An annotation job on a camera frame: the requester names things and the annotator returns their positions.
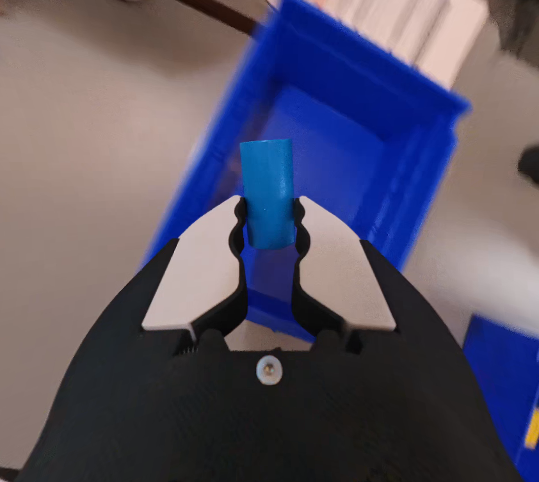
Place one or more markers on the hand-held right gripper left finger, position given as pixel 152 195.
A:
pixel 198 271

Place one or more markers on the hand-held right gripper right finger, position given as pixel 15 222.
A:
pixel 345 271

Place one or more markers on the blue wooden cylinder block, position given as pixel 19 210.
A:
pixel 267 187

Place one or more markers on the blue plastic storage bin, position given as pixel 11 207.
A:
pixel 497 385
pixel 337 132

